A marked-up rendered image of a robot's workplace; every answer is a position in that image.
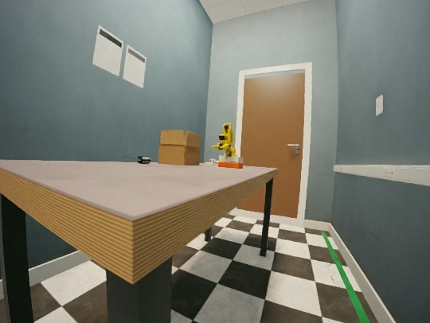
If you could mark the orange digital multimeter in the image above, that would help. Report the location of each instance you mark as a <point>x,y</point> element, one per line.
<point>231,164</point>

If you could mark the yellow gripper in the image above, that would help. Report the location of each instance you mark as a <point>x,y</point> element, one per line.
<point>222,145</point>

